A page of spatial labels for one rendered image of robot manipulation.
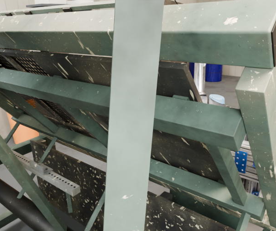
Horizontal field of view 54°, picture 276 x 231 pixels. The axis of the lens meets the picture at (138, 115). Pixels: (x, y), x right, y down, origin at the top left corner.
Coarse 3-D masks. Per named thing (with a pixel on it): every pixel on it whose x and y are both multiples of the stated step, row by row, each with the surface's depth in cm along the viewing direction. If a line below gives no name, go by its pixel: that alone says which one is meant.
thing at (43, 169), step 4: (32, 164) 160; (36, 164) 157; (40, 164) 165; (32, 168) 161; (36, 168) 158; (40, 168) 154; (44, 168) 160; (48, 168) 160; (40, 172) 156; (44, 172) 156; (48, 172) 157
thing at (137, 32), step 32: (128, 0) 23; (160, 0) 24; (128, 32) 24; (160, 32) 24; (128, 64) 24; (128, 96) 25; (128, 128) 26; (128, 160) 26; (32, 192) 131; (128, 192) 27; (64, 224) 153; (128, 224) 28
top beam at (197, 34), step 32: (256, 0) 54; (0, 32) 110; (32, 32) 95; (64, 32) 84; (96, 32) 75; (192, 32) 57; (224, 32) 53; (256, 32) 49; (224, 64) 61; (256, 64) 56
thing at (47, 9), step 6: (108, 0) 101; (114, 0) 99; (48, 6) 125; (54, 6) 122; (60, 6) 119; (66, 6) 116; (72, 6) 113; (78, 6) 111; (84, 6) 109; (90, 6) 107; (96, 6) 105; (102, 6) 103; (108, 6) 102; (114, 6) 100; (0, 12) 152; (6, 12) 148; (12, 12) 144; (18, 12) 141; (36, 12) 132; (42, 12) 129
